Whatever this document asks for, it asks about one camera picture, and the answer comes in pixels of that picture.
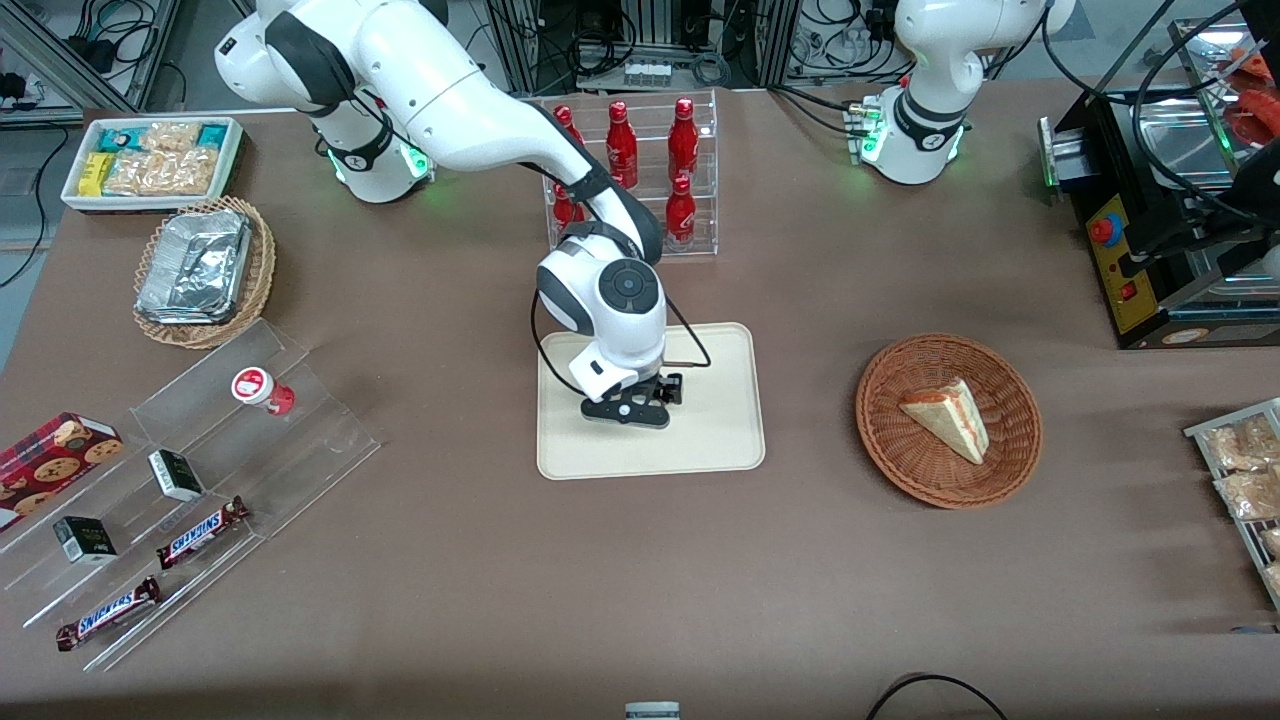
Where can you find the triangular wrapped sandwich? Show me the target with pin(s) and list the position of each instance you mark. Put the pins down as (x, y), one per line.
(950, 418)

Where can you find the red cookie box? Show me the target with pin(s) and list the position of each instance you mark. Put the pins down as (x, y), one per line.
(50, 465)

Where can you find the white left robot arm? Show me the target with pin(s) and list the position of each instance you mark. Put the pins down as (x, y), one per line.
(925, 120)

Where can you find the tan wicker basket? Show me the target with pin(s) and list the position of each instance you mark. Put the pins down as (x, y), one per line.
(263, 270)

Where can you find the red lid yogurt cup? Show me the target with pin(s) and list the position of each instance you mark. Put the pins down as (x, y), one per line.
(256, 387)

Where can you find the clear acrylic bottle rack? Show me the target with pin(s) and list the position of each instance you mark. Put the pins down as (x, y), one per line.
(700, 240)

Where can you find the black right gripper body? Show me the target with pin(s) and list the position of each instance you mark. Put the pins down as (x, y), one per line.
(668, 387)

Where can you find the aluminium foil container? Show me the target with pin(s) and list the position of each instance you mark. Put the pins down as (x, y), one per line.
(195, 265)

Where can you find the clear acrylic stepped stand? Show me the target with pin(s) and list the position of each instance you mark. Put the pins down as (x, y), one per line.
(300, 450)

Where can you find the small grey device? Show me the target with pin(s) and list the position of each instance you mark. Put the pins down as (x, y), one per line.
(652, 711)

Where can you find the white snack bin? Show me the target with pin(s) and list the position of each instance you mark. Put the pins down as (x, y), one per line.
(232, 170)

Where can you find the clear bag of crackers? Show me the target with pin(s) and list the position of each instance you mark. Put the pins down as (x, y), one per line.
(165, 172)

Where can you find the teal snack packet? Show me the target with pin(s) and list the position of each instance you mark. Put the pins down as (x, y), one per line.
(122, 138)

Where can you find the black conveyor machine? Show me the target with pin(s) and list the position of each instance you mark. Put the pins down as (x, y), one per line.
(1130, 270)

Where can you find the yellow snack packet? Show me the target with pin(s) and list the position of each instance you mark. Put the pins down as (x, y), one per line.
(95, 175)

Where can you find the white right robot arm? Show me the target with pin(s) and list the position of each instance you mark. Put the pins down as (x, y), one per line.
(450, 90)

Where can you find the clear bag of pastry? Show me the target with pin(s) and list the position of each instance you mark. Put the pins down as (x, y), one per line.
(1240, 445)
(1250, 495)

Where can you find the Snickers chocolate bar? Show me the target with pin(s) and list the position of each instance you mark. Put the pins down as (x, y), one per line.
(200, 533)
(108, 613)

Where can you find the small black box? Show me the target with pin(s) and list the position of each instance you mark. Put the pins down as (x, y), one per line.
(85, 540)
(176, 476)

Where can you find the red cola bottle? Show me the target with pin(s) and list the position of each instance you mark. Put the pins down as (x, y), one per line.
(621, 150)
(565, 118)
(680, 218)
(683, 145)
(566, 210)

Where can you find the round brown wicker basket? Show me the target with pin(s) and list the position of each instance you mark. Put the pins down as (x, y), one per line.
(910, 460)

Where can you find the white power strip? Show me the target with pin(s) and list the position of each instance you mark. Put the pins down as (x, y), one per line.
(647, 73)

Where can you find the cream plastic tray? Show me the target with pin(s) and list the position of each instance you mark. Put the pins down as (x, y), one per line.
(720, 440)

